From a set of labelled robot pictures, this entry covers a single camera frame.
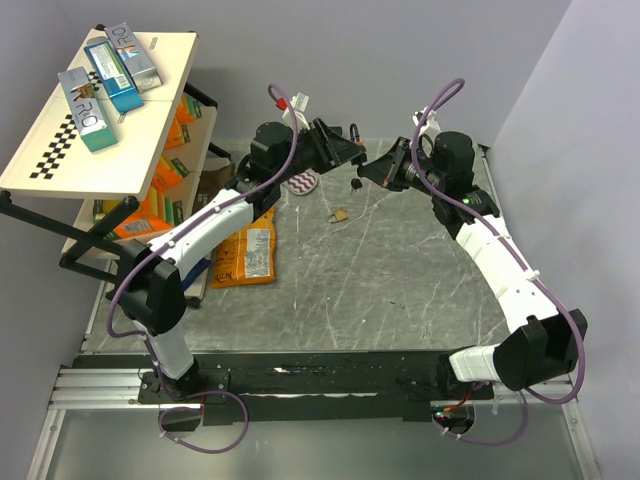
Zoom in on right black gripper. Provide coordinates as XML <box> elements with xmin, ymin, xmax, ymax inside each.
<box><xmin>361</xmin><ymin>135</ymin><xmax>447</xmax><ymax>197</ymax></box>

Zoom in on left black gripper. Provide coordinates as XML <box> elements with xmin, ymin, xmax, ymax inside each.
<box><xmin>275</xmin><ymin>120</ymin><xmax>368</xmax><ymax>186</ymax></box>

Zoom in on orange black padlock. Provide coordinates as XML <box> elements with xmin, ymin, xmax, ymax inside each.
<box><xmin>349</xmin><ymin>123</ymin><xmax>364</xmax><ymax>147</ymax></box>

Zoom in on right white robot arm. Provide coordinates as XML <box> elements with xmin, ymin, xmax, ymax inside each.
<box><xmin>356</xmin><ymin>132</ymin><xmax>588</xmax><ymax>399</ymax></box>

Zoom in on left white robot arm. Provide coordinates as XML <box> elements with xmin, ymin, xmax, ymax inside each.
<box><xmin>111</xmin><ymin>119</ymin><xmax>366</xmax><ymax>402</ymax></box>

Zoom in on pink wavy sponge pad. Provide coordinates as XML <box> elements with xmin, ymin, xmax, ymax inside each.
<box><xmin>282</xmin><ymin>169</ymin><xmax>319</xmax><ymax>196</ymax></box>

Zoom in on small brass padlock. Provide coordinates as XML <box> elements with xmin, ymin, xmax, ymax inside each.
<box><xmin>328</xmin><ymin>208</ymin><xmax>349</xmax><ymax>224</ymax></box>

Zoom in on brown coffee bag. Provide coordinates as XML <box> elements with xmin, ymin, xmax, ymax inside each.
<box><xmin>192</xmin><ymin>164</ymin><xmax>235</xmax><ymax>214</ymax></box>

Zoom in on orange snack bag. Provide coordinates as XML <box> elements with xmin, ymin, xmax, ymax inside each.
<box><xmin>210</xmin><ymin>207</ymin><xmax>276</xmax><ymax>289</ymax></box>

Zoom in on orange boxes on shelf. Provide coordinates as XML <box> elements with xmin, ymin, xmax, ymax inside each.
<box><xmin>106</xmin><ymin>93</ymin><xmax>202</xmax><ymax>241</ymax></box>

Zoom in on silver box near back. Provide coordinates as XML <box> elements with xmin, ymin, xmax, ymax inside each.
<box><xmin>104</xmin><ymin>22</ymin><xmax>162</xmax><ymax>93</ymax></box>

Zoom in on beige folding shelf rack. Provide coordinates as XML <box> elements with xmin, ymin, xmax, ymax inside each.
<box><xmin>1</xmin><ymin>24</ymin><xmax>217</xmax><ymax>283</ymax></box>

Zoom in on blue carton box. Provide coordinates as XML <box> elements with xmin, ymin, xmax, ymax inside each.
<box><xmin>84</xmin><ymin>37</ymin><xmax>144</xmax><ymax>114</ymax></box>

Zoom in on silver teal box front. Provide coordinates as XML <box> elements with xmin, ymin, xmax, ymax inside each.
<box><xmin>57</xmin><ymin>67</ymin><xmax>117</xmax><ymax>153</ymax></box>

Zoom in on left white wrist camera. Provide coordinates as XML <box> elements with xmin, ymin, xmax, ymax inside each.
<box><xmin>276</xmin><ymin>92</ymin><xmax>309</xmax><ymax>130</ymax></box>

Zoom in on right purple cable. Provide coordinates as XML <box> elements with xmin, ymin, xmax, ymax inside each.
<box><xmin>412</xmin><ymin>78</ymin><xmax>589</xmax><ymax>447</ymax></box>

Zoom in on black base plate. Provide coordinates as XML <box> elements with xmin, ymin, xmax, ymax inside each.
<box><xmin>137</xmin><ymin>347</ymin><xmax>494</xmax><ymax>429</ymax></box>

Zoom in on aluminium rail frame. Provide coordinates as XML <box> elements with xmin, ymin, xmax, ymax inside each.
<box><xmin>28</xmin><ymin>369</ymin><xmax>602</xmax><ymax>479</ymax></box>

